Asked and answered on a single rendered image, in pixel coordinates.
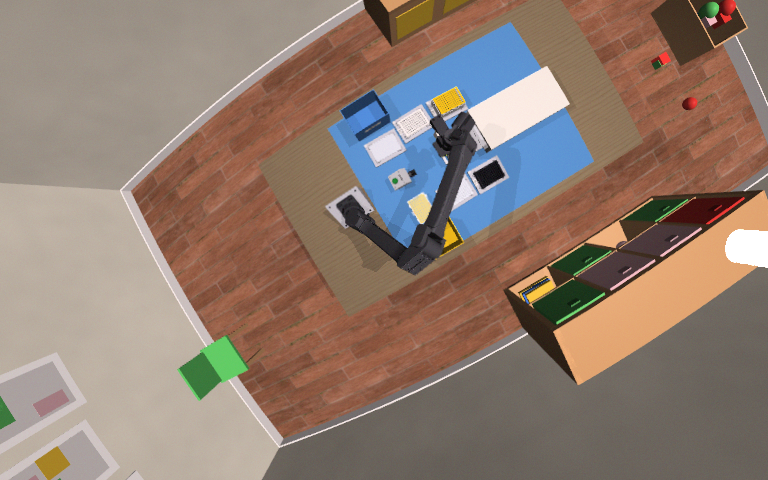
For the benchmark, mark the blue bench mat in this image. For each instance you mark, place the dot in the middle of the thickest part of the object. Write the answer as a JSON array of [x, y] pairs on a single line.
[[535, 160]]

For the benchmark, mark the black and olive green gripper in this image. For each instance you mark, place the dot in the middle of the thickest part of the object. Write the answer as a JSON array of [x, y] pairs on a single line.
[[443, 151]]

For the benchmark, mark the blue open-top box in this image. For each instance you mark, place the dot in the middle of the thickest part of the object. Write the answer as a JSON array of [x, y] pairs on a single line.
[[364, 111]]

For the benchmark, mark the yellow open-top bin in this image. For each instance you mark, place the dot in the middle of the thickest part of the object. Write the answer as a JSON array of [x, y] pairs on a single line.
[[453, 238]]

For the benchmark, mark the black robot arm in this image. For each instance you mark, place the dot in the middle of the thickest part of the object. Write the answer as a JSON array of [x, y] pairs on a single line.
[[463, 148]]

